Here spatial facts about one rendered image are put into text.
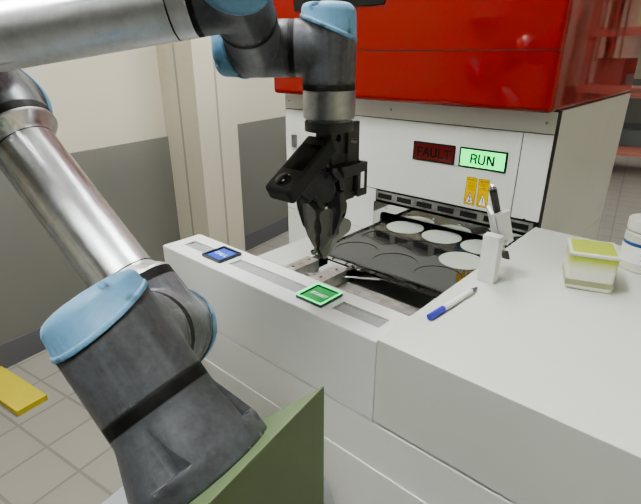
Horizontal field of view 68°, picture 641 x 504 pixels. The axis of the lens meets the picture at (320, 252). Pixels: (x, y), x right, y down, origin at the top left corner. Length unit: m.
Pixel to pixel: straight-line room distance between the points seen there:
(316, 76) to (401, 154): 0.68
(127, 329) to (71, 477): 1.50
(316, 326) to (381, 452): 0.21
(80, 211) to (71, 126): 1.89
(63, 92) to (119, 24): 1.96
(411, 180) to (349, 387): 0.71
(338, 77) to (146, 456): 0.50
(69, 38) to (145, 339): 0.34
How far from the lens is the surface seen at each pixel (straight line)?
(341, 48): 0.68
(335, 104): 0.68
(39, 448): 2.15
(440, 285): 1.00
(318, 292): 0.80
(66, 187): 0.72
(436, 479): 0.76
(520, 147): 1.18
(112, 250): 0.67
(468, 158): 1.23
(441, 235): 1.27
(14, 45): 0.65
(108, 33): 0.61
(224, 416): 0.50
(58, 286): 2.65
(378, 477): 0.83
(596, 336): 0.79
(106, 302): 0.51
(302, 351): 0.80
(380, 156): 1.36
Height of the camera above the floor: 1.33
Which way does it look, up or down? 23 degrees down
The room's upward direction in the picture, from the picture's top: straight up
